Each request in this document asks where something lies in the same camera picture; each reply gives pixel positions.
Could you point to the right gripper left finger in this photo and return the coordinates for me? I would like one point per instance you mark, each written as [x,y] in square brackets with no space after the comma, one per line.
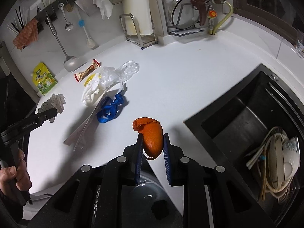
[137,158]

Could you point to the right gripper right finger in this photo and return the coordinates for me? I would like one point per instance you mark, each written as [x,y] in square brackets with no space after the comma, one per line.
[167,157]

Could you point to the orange peel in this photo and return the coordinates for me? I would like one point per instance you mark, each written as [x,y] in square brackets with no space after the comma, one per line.
[152,133]

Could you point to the pink paper receipt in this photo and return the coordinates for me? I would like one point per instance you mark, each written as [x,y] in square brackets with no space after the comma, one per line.
[77,136]

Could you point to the white plastic bag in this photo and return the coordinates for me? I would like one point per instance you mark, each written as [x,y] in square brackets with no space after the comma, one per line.
[93,89]

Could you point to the clear plastic bag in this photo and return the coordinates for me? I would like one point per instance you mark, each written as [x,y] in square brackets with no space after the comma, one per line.
[111,76]

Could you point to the red snack bar wrapper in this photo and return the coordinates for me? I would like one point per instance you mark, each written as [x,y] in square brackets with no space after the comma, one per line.
[81,75]

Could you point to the grey perforated trash bin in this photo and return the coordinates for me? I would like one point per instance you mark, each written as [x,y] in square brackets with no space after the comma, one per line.
[148,205]

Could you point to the black kitchen sink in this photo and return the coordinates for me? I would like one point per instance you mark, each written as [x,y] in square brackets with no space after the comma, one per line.
[233,127]

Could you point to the person left hand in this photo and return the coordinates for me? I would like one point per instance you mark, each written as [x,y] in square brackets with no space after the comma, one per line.
[15,173]

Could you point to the yellow seasoning pouch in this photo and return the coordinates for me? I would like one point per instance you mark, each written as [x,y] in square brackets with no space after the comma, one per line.
[42,78]

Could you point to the steel cutting board rack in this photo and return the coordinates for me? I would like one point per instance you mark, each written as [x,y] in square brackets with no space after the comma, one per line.
[143,41]

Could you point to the orange dish cloth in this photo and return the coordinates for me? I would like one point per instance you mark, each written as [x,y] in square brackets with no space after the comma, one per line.
[28,35]

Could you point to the white dishes in sink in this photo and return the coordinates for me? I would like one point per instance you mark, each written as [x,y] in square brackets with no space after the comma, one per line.
[277,161]

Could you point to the blue white bottle brush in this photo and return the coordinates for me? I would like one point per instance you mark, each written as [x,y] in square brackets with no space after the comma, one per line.
[90,42]

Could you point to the black lid rack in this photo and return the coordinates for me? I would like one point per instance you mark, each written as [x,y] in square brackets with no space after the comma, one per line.
[173,31]

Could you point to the small steel ladle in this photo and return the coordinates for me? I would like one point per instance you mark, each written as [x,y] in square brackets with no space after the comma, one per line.
[68,25]

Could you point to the white cutting board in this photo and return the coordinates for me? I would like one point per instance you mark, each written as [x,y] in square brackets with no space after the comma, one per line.
[141,12]

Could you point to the white hanging cloth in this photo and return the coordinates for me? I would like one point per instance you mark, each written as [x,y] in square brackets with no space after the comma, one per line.
[105,7]

